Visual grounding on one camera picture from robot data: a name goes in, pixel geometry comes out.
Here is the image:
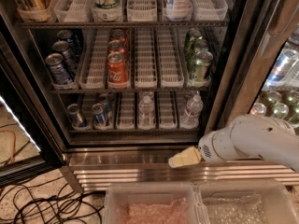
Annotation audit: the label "blue pepsi can middle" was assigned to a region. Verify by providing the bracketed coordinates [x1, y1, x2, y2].
[52, 40, 78, 74]

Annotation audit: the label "blue pepsi can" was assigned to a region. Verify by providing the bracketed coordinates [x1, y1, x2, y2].
[45, 53, 73, 85]
[52, 40, 78, 74]
[57, 30, 82, 54]

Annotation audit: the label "red bull can behind glass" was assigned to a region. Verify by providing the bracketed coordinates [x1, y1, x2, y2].
[265, 49, 299, 87]

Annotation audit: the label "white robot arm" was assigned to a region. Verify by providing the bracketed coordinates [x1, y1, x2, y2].
[168, 115, 299, 173]

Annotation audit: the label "clear water bottle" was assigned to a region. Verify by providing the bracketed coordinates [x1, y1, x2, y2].
[183, 91, 200, 104]
[138, 95, 155, 129]
[180, 94, 203, 129]

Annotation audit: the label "black cables on floor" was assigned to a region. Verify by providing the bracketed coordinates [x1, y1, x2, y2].
[0, 175, 104, 224]

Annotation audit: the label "blue pepsi can back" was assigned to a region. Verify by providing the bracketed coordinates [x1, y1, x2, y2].
[57, 30, 82, 54]

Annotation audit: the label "green soda can back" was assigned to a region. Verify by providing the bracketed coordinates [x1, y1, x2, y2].
[183, 27, 203, 60]

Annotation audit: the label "green can behind glass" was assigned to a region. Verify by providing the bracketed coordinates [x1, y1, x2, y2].
[271, 103, 289, 119]

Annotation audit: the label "clear plastic bin right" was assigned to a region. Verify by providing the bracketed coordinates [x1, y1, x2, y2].
[199, 179, 299, 224]

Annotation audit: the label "white bottle top shelf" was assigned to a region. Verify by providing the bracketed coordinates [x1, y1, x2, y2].
[164, 0, 190, 21]

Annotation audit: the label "clear plastic bin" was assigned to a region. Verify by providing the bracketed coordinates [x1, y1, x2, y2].
[199, 179, 299, 224]
[103, 182, 200, 224]

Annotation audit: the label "clear plastic bin left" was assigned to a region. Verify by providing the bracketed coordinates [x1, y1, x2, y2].
[103, 182, 200, 224]

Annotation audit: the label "blue can bottom behind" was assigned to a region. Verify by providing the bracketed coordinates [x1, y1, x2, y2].
[98, 93, 113, 119]

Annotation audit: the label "red coca cola can front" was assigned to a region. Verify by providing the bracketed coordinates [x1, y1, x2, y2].
[107, 52, 128, 87]

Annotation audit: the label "steel fridge base grille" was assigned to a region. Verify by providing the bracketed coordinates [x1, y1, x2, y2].
[68, 150, 299, 191]

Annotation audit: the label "green soda can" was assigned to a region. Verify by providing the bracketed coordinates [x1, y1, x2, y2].
[183, 27, 203, 60]
[191, 39, 209, 53]
[189, 51, 213, 81]

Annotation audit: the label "red cola can back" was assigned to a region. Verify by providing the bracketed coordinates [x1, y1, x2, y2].
[110, 29, 127, 42]

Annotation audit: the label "green soda can middle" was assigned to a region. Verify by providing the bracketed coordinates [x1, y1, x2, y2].
[191, 39, 209, 53]

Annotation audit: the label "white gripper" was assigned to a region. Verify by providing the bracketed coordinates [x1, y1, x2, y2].
[168, 128, 237, 168]

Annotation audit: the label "blue pepsi can front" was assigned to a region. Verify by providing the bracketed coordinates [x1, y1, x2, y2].
[45, 53, 73, 85]

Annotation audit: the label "blue can bottom left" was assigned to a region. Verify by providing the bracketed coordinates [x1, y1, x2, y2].
[67, 104, 87, 128]

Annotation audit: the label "open fridge door left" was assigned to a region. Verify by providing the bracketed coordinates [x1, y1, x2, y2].
[0, 35, 63, 188]

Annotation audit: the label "red cola can middle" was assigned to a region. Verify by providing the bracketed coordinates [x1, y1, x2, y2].
[107, 40, 126, 53]

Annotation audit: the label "green soda can front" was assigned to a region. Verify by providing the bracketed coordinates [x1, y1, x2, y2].
[189, 51, 213, 81]

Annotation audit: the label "closed glass fridge door right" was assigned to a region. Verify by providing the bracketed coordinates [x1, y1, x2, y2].
[202, 0, 299, 134]

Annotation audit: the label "orange cable on floor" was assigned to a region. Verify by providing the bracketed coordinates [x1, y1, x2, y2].
[0, 128, 17, 168]

